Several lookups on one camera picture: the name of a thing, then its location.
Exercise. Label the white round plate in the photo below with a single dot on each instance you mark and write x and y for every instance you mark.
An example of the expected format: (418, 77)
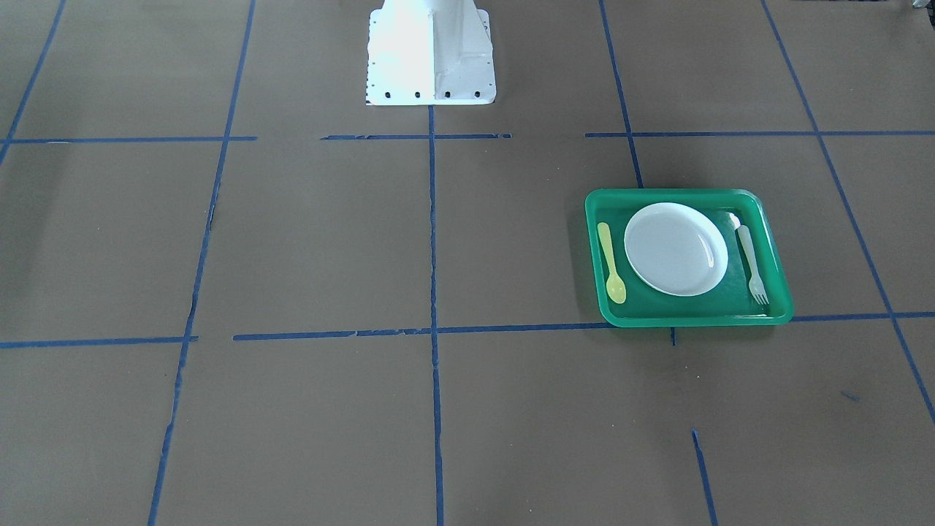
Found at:
(675, 249)

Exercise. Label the yellow plastic spoon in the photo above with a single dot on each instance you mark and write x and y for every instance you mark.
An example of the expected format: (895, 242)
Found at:
(615, 286)

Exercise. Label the pale green plastic fork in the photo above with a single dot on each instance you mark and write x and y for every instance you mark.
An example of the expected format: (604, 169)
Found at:
(756, 286)

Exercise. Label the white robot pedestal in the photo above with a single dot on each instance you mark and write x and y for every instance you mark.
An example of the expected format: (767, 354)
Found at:
(429, 52)

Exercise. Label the green plastic tray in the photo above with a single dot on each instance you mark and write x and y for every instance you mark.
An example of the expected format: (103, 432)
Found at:
(730, 303)

